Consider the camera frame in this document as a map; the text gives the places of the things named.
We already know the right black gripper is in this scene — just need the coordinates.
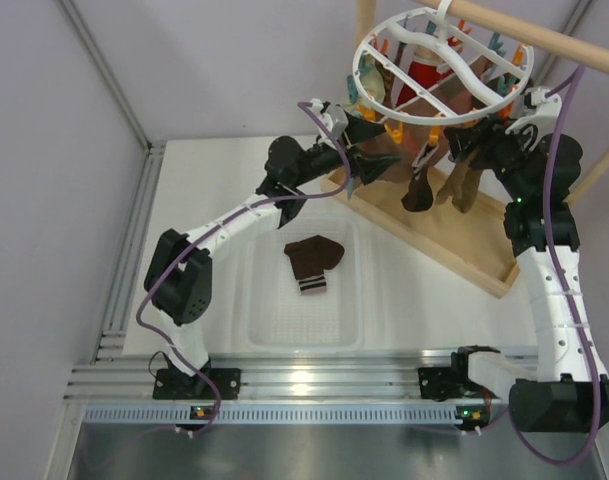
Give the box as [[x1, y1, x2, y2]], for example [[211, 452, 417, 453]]
[[445, 114, 535, 201]]

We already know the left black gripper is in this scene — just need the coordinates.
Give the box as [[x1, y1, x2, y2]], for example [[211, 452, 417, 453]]
[[289, 109, 399, 186]]

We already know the orange clothes peg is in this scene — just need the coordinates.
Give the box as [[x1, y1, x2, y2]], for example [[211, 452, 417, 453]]
[[384, 124, 404, 145]]

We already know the dark brown sock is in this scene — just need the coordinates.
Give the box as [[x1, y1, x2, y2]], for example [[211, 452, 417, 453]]
[[283, 235, 345, 295], [401, 142, 437, 213]]

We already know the white round clip hanger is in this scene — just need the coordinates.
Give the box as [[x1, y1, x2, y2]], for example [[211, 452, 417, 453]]
[[352, 1, 534, 126]]

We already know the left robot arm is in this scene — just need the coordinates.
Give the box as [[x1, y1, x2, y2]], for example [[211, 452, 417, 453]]
[[135, 111, 400, 401]]

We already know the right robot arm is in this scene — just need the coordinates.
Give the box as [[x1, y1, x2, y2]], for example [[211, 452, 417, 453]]
[[444, 120, 609, 433]]

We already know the brown hanging cloth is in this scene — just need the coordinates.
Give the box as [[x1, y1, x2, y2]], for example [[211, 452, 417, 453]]
[[359, 73, 484, 183]]

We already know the tan hanging sock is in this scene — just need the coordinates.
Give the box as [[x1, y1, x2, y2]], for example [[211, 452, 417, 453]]
[[434, 162, 484, 214]]

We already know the red santa sock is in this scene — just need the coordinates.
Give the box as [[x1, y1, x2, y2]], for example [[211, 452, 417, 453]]
[[408, 46, 453, 89]]

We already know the white plastic basket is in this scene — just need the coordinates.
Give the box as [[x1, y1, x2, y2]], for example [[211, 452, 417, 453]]
[[241, 215, 363, 354]]

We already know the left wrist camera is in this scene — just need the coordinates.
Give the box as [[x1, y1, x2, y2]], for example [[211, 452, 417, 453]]
[[309, 98, 348, 138]]

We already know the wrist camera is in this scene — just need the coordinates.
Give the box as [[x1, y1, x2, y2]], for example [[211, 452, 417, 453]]
[[309, 98, 348, 138], [506, 87, 562, 134]]

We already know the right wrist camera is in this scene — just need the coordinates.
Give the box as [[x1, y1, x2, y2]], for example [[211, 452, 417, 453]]
[[506, 87, 562, 134]]

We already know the wooden drying rack frame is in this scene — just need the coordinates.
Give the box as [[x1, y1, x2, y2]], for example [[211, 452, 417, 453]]
[[347, 1, 609, 296]]

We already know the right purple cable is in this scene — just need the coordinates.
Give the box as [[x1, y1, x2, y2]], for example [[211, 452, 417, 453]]
[[508, 64, 609, 464]]

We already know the aluminium mounting rail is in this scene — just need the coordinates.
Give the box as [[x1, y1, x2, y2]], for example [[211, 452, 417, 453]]
[[64, 350, 505, 427]]

